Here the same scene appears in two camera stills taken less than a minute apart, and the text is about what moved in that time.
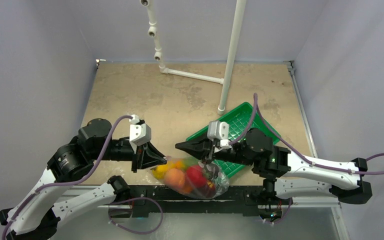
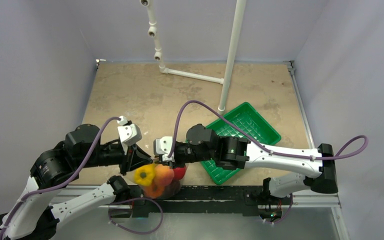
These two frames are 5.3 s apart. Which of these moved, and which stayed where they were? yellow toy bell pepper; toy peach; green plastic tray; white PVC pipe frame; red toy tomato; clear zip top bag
Moved: toy peach; clear zip top bag; red toy tomato; yellow toy bell pepper
Stayed: green plastic tray; white PVC pipe frame
